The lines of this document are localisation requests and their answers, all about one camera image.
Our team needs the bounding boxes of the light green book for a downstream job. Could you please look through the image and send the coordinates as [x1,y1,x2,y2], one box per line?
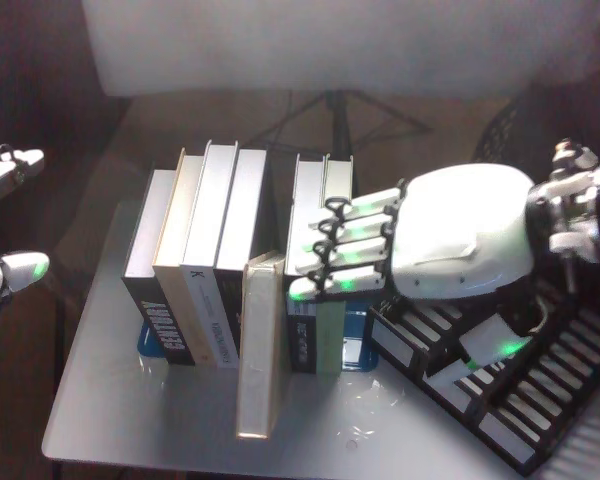
[314,154,355,375]

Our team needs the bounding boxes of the white backdrop sheet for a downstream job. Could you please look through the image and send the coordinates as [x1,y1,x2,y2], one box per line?
[82,0,600,99]

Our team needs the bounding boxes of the black mesh file rack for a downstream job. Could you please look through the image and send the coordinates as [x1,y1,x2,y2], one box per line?
[367,74,600,476]

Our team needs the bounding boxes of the cream paperback book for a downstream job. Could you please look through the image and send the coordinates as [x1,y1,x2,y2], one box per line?
[152,147,216,365]

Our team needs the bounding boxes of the blue metal bookend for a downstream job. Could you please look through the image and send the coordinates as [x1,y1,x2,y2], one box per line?
[137,292,381,375]

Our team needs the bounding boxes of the black tripod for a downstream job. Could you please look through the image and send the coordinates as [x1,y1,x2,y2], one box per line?
[252,87,434,201]

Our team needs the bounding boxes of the black book white label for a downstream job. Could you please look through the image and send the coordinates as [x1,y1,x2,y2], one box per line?
[283,153,327,375]

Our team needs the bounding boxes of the black book Let It Be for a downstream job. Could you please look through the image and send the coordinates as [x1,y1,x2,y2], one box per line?
[213,147,270,371]

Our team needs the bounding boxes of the beige hardcover book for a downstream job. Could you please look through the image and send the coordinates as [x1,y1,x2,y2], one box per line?
[234,251,289,441]

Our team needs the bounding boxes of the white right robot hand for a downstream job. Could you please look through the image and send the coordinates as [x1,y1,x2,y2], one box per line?
[287,163,537,371]

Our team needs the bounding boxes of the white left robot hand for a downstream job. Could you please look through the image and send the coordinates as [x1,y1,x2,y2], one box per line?
[0,143,51,314]

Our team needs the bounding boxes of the black book Century spine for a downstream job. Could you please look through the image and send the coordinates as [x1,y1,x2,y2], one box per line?
[121,168,197,367]

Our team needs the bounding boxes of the white book K spine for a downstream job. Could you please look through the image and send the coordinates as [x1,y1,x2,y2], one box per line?
[179,139,244,371]

